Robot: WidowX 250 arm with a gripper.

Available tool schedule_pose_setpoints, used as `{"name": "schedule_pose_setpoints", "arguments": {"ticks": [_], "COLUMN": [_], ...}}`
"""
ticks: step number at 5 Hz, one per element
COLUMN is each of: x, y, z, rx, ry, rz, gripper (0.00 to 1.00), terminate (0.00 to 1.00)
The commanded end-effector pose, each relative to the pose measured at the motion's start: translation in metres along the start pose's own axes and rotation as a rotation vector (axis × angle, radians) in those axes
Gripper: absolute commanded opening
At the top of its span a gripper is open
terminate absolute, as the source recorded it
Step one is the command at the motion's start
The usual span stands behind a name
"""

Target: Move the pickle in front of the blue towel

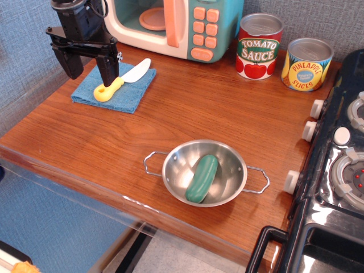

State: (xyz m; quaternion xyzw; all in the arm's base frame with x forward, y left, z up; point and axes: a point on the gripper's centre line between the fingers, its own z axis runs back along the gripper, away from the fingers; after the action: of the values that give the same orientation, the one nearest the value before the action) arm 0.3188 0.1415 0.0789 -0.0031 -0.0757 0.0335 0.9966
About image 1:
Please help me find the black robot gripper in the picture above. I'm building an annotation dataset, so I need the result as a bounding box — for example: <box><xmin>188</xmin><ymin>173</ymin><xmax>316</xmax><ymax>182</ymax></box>
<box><xmin>46</xmin><ymin>1</ymin><xmax>119</xmax><ymax>87</ymax></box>

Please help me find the silver metal two-handled bowl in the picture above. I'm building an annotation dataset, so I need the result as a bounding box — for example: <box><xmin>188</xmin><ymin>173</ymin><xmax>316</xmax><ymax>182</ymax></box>
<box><xmin>143</xmin><ymin>139</ymin><xmax>270</xmax><ymax>208</ymax></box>

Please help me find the green toy pickle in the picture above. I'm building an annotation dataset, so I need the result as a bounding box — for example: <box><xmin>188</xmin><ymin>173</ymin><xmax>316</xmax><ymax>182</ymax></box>
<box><xmin>185</xmin><ymin>155</ymin><xmax>218</xmax><ymax>203</ymax></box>

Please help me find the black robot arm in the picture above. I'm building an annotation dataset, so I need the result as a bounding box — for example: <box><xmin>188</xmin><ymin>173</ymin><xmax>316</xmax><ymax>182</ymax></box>
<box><xmin>46</xmin><ymin>0</ymin><xmax>121</xmax><ymax>87</ymax></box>

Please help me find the blue folded towel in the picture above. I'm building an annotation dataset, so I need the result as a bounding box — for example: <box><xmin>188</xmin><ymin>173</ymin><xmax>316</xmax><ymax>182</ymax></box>
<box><xmin>71</xmin><ymin>67</ymin><xmax>156</xmax><ymax>114</ymax></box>

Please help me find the teal toy microwave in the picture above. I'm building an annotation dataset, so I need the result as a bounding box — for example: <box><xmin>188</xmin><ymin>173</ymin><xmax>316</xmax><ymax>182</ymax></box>
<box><xmin>105</xmin><ymin>1</ymin><xmax>244</xmax><ymax>63</ymax></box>

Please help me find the tomato sauce can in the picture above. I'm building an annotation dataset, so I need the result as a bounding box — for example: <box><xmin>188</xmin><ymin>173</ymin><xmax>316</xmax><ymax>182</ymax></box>
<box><xmin>235</xmin><ymin>13</ymin><xmax>284</xmax><ymax>80</ymax></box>

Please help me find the orange fuzzy object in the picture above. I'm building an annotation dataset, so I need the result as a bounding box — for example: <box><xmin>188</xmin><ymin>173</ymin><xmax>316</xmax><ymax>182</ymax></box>
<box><xmin>11</xmin><ymin>261</ymin><xmax>40</xmax><ymax>273</ymax></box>

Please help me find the pineapple slices can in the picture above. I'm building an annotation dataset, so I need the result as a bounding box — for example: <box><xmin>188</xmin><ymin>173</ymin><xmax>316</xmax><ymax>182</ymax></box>
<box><xmin>281</xmin><ymin>38</ymin><xmax>334</xmax><ymax>92</ymax></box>

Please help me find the white stove knob middle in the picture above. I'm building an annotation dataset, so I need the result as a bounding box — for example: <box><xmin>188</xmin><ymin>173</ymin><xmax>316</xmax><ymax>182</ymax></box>
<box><xmin>301</xmin><ymin>121</ymin><xmax>317</xmax><ymax>142</ymax></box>

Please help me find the white stove knob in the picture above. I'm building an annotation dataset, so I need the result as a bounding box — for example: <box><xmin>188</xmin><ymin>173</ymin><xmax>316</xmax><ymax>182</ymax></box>
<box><xmin>284</xmin><ymin>170</ymin><xmax>300</xmax><ymax>195</ymax></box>
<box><xmin>310</xmin><ymin>100</ymin><xmax>325</xmax><ymax>119</ymax></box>
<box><xmin>301</xmin><ymin>121</ymin><xmax>317</xmax><ymax>142</ymax></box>

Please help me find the white stove knob upper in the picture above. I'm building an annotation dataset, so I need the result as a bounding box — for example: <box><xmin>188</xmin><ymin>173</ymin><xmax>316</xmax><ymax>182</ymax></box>
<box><xmin>310</xmin><ymin>100</ymin><xmax>325</xmax><ymax>119</ymax></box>

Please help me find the white stove knob lower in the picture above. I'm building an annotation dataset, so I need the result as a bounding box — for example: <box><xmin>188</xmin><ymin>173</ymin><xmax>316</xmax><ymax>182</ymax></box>
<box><xmin>284</xmin><ymin>170</ymin><xmax>300</xmax><ymax>195</ymax></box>

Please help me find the black toy stove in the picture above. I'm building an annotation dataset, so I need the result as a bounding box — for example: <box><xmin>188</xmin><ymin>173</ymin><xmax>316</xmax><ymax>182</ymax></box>
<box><xmin>246</xmin><ymin>49</ymin><xmax>363</xmax><ymax>272</ymax></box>

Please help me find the yellow handled toy knife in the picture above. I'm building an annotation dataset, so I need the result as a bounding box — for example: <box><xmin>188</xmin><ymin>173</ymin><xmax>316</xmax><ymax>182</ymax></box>
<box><xmin>93</xmin><ymin>58</ymin><xmax>151</xmax><ymax>102</ymax></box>

